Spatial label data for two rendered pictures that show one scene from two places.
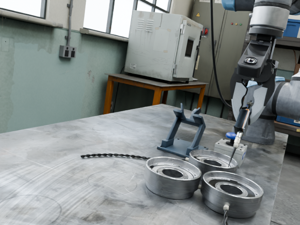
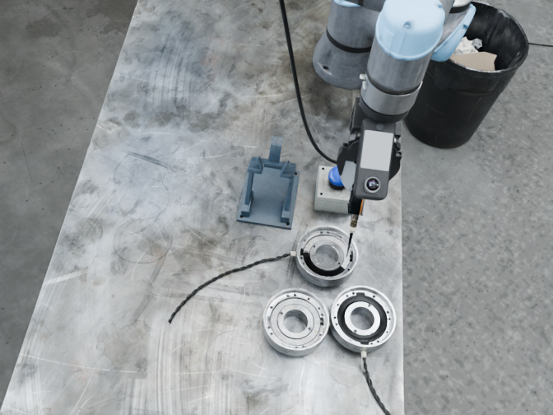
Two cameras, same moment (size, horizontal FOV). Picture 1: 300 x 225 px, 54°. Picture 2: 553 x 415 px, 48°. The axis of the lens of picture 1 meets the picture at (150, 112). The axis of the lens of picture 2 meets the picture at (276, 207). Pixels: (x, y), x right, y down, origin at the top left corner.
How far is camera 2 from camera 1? 0.76 m
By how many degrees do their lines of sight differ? 50
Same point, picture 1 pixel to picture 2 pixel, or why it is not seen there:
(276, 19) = (404, 107)
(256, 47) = (375, 142)
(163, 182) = (296, 352)
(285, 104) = not seen: hidden behind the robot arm
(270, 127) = not seen: hidden behind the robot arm
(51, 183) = (181, 404)
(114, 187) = (243, 369)
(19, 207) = not seen: outside the picture
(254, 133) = (352, 76)
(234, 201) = (371, 348)
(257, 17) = (374, 101)
